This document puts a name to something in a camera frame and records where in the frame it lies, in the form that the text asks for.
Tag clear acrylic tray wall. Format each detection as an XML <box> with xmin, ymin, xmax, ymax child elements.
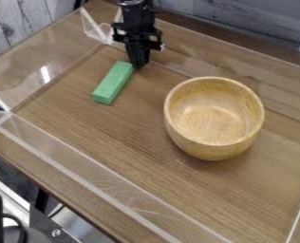
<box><xmin>0</xmin><ymin>3</ymin><xmax>300</xmax><ymax>243</ymax></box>

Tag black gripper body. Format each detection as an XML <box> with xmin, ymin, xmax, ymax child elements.
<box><xmin>113</xmin><ymin>1</ymin><xmax>162</xmax><ymax>51</ymax></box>

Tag black metal bracket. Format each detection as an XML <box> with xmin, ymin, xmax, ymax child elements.
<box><xmin>29</xmin><ymin>207</ymin><xmax>81</xmax><ymax>243</ymax></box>

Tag green rectangular block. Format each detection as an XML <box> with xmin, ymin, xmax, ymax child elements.
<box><xmin>91</xmin><ymin>61</ymin><xmax>134</xmax><ymax>104</ymax></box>

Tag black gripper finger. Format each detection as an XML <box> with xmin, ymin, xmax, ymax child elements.
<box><xmin>126</xmin><ymin>43</ymin><xmax>138</xmax><ymax>67</ymax></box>
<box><xmin>138</xmin><ymin>45</ymin><xmax>152</xmax><ymax>68</ymax></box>

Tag light wooden bowl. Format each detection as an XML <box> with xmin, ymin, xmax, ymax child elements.
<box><xmin>164</xmin><ymin>76</ymin><xmax>265</xmax><ymax>160</ymax></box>

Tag black table leg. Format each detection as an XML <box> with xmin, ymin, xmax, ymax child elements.
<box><xmin>35</xmin><ymin>189</ymin><xmax>50</xmax><ymax>214</ymax></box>

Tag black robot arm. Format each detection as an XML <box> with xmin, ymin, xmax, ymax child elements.
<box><xmin>113</xmin><ymin>0</ymin><xmax>162</xmax><ymax>69</ymax></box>

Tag black cable loop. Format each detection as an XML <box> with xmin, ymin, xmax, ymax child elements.
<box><xmin>2</xmin><ymin>214</ymin><xmax>30</xmax><ymax>243</ymax></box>

